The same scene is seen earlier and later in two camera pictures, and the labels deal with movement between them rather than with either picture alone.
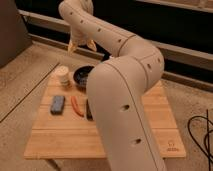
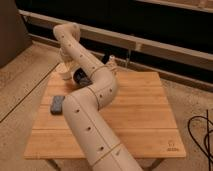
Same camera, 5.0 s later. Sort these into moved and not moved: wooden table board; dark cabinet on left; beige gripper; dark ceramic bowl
Moved: beige gripper
Not moved: dark ceramic bowl; wooden table board; dark cabinet on left
